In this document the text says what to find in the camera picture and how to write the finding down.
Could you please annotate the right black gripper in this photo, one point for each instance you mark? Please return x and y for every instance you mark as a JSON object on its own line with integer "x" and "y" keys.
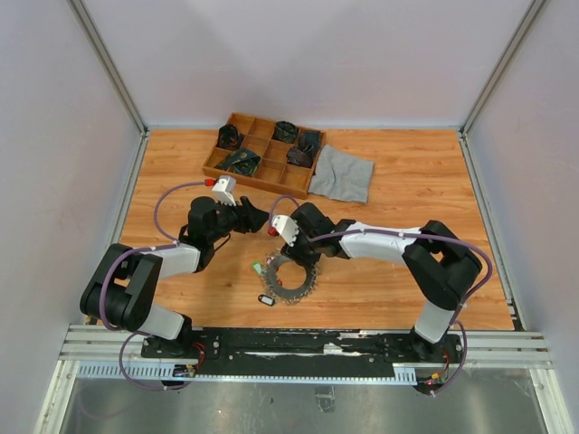
{"x": 294, "y": 253}

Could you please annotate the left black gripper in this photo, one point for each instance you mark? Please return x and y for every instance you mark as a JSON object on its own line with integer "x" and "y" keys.
{"x": 250, "y": 218}

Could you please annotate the black key tag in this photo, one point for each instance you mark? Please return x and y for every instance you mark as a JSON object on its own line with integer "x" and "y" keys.
{"x": 266, "y": 300}

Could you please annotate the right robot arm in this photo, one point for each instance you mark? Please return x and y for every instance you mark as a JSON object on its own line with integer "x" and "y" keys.
{"x": 443, "y": 267}

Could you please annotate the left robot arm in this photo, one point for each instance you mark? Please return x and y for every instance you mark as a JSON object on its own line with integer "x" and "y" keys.
{"x": 121, "y": 290}

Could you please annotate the blue patterned tie front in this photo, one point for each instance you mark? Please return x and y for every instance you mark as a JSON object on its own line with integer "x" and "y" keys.
{"x": 241, "y": 161}

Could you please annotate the wooden divided tray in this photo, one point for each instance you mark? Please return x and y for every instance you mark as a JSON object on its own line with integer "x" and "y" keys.
{"x": 274, "y": 174}

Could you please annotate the rolled purple tie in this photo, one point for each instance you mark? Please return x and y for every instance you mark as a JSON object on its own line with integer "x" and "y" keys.
{"x": 298, "y": 157}

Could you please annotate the grey folded cloth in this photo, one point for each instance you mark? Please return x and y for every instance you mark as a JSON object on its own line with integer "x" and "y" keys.
{"x": 342, "y": 177}

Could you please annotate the rolled dark tie back left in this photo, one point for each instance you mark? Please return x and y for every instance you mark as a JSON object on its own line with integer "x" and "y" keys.
{"x": 229, "y": 138}

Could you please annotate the rolled dark tie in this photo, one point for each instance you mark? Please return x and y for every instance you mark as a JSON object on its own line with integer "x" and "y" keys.
{"x": 229, "y": 138}
{"x": 309, "y": 141}

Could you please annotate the rolled green tie back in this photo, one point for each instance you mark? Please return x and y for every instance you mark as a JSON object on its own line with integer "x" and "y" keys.
{"x": 286, "y": 132}

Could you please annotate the rolled dark tie right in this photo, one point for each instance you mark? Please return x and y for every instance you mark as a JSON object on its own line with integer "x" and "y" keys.
{"x": 309, "y": 141}

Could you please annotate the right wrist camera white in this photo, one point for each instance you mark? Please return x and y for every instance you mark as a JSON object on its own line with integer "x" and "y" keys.
{"x": 286, "y": 227}

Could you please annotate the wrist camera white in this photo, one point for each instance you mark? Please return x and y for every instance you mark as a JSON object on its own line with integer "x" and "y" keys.
{"x": 286, "y": 227}
{"x": 223, "y": 190}

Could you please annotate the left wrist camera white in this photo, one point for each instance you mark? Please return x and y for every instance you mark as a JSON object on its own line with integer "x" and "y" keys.
{"x": 223, "y": 190}

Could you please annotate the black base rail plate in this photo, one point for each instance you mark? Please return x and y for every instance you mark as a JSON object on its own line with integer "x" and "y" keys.
{"x": 252, "y": 350}

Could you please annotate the slotted grey cable duct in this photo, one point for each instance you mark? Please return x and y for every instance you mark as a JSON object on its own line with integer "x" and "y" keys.
{"x": 179, "y": 372}

